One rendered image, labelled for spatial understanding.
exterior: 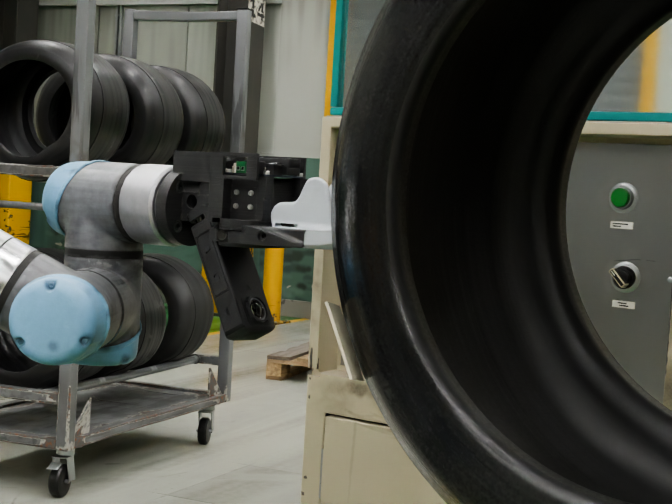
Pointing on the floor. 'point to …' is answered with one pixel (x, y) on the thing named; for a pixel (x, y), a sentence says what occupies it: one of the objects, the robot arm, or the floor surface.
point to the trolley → (200, 102)
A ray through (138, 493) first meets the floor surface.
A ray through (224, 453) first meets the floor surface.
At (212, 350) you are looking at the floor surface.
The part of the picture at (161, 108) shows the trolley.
